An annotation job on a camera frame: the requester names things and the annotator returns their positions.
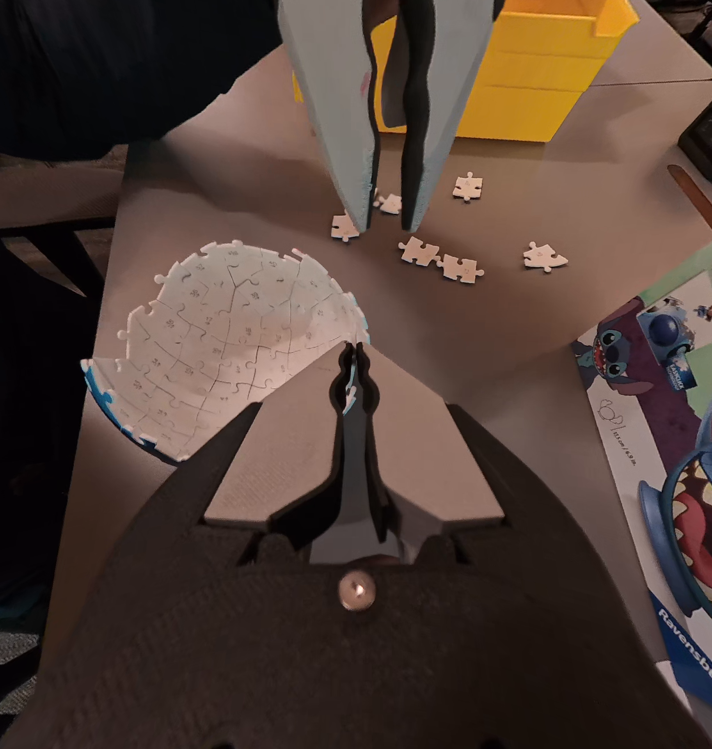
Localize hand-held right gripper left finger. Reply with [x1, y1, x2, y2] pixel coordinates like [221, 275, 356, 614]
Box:
[204, 341, 358, 552]

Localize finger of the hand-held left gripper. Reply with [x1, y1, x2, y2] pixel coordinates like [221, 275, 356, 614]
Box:
[277, 0, 382, 236]
[398, 0, 506, 234]

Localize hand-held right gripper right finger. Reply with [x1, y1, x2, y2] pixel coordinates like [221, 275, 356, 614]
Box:
[357, 343, 506, 543]

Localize partly built puzzle ball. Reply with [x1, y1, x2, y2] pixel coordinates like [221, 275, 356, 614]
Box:
[80, 239, 372, 464]

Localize white puzzle pieces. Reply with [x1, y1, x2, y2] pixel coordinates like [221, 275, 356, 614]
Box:
[331, 171, 569, 286]

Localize person's left forearm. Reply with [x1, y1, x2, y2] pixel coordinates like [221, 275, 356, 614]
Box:
[0, 0, 292, 160]

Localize puzzle ball box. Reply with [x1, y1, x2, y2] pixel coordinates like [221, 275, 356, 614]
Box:
[571, 230, 712, 719]

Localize black device with screen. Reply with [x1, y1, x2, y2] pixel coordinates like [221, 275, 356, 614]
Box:
[676, 95, 712, 186]

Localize brown wooden strip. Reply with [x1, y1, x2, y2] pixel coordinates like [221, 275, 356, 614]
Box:
[667, 164, 712, 236]

